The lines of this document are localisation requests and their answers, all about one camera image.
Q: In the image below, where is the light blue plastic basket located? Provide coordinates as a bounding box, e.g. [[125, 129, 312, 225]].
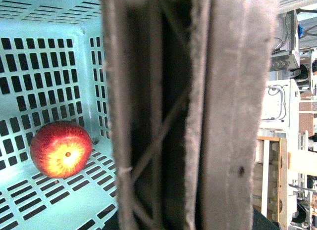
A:
[[0, 0, 118, 230]]

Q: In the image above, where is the red yellow apple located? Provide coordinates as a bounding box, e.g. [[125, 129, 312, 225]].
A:
[[30, 121, 93, 179]]

